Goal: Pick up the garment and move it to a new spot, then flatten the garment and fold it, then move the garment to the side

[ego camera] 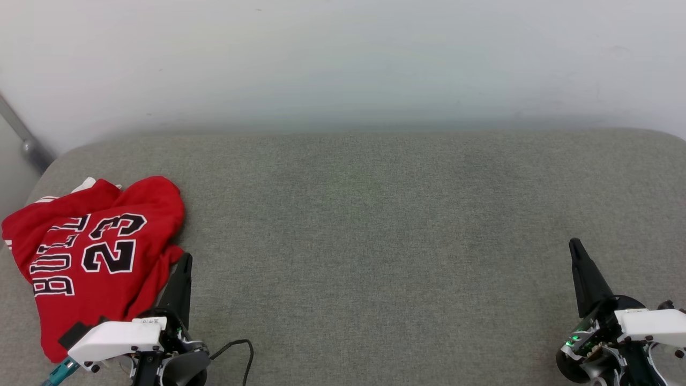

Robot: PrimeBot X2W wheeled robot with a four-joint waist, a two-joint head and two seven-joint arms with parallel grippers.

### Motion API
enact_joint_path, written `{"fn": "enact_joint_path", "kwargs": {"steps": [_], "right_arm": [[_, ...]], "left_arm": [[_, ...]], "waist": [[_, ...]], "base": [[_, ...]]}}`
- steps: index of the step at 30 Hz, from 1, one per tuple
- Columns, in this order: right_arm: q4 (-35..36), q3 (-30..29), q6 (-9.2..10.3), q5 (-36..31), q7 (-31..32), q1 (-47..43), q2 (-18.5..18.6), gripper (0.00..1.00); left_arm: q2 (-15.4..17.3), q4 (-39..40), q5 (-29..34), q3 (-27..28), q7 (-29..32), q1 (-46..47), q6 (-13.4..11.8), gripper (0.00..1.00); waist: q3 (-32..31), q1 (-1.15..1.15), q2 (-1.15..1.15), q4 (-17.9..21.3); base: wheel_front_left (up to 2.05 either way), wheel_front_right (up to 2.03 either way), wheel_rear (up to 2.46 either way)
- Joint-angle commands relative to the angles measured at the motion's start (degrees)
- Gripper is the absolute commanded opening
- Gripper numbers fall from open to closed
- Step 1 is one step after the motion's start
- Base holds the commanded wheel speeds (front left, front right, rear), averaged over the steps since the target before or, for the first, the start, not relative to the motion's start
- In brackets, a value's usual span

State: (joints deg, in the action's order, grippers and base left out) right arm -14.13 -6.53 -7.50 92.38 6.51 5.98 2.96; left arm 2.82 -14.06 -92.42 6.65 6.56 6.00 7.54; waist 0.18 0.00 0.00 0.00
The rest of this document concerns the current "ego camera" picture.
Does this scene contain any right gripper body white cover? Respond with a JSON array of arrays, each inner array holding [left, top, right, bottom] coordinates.
[[556, 294, 686, 386]]

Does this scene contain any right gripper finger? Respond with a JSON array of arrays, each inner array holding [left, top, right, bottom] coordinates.
[[569, 238, 615, 318]]

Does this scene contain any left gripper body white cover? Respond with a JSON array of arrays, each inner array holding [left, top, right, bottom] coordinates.
[[67, 315, 211, 386]]

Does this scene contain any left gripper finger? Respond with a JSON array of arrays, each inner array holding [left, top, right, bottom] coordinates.
[[156, 253, 193, 329]]

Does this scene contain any red basketball jersey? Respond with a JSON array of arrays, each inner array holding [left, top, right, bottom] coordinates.
[[1, 176, 186, 364]]

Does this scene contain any grey metal pole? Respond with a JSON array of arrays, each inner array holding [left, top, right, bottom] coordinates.
[[0, 94, 57, 173]]

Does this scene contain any teal left cable connector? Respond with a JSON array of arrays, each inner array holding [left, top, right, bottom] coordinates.
[[42, 358, 81, 386]]

